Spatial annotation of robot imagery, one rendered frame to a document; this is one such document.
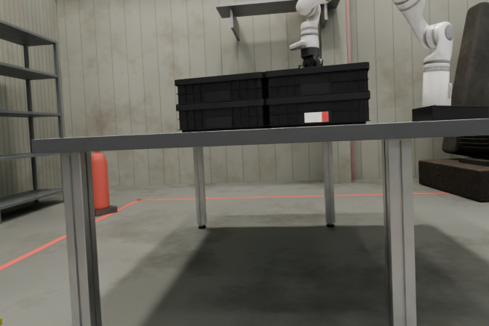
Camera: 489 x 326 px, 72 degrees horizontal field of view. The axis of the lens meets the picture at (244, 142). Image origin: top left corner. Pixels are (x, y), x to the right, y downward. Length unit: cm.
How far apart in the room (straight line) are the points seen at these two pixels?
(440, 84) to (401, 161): 59
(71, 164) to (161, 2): 411
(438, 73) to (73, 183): 133
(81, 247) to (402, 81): 422
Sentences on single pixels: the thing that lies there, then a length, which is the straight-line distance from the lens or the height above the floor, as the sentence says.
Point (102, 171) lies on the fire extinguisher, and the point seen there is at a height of 39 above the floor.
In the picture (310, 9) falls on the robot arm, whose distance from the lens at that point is 146.
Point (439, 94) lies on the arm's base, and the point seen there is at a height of 80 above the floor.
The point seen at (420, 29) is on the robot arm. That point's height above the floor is 106.
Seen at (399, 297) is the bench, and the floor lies 24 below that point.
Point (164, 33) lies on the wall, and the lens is 491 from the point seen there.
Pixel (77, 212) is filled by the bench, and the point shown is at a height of 48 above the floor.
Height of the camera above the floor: 70
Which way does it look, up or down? 2 degrees down
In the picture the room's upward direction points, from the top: 3 degrees counter-clockwise
